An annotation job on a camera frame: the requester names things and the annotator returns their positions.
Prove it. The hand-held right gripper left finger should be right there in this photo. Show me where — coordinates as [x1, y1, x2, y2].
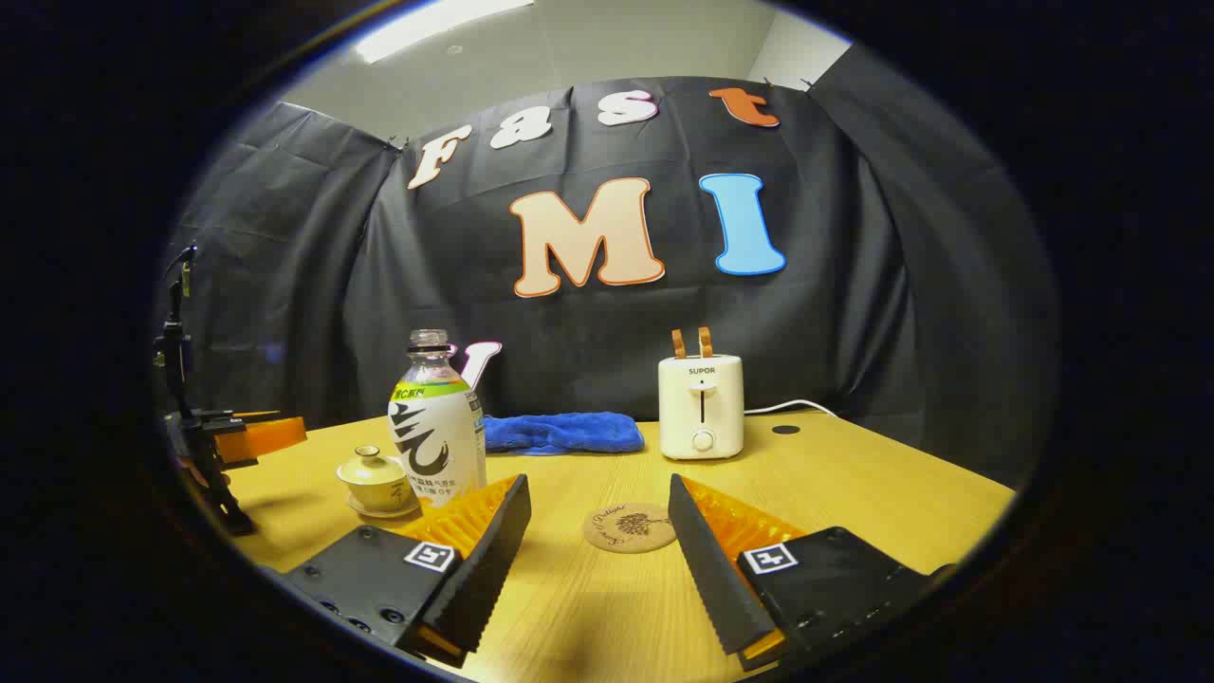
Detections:
[282, 473, 533, 669]

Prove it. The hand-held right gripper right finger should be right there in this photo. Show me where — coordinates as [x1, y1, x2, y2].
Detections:
[668, 473, 959, 673]

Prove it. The round cork coaster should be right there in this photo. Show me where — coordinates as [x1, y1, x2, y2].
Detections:
[582, 502, 678, 554]

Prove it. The cream teacup lid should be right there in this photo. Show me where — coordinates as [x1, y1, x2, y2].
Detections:
[337, 445, 412, 486]

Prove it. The cream teacup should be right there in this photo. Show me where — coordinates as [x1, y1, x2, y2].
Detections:
[341, 477, 414, 512]

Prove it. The clear water bottle white label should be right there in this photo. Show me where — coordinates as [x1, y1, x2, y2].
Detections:
[387, 329, 487, 504]

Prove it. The cream saucer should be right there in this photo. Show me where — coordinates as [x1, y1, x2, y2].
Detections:
[346, 498, 422, 521]

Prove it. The blue towel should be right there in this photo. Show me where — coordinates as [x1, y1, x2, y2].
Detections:
[484, 412, 646, 456]

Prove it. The white toaster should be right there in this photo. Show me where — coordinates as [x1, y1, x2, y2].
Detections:
[658, 355, 745, 461]

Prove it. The black backdrop cloth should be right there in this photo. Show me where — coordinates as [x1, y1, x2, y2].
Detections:
[156, 43, 1059, 489]

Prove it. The white power cable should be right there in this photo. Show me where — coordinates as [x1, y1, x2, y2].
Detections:
[744, 399, 841, 419]

